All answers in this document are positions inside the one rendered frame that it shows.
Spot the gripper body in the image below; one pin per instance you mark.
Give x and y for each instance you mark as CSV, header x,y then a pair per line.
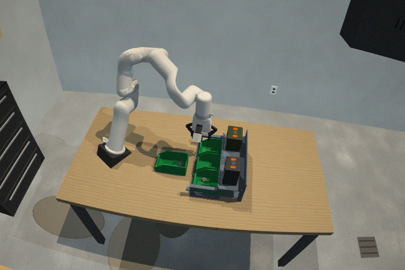
x,y
206,128

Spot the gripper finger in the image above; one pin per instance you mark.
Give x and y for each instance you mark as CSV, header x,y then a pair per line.
x,y
212,131
190,129

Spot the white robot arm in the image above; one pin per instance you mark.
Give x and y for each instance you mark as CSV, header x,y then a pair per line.
x,y
127,84

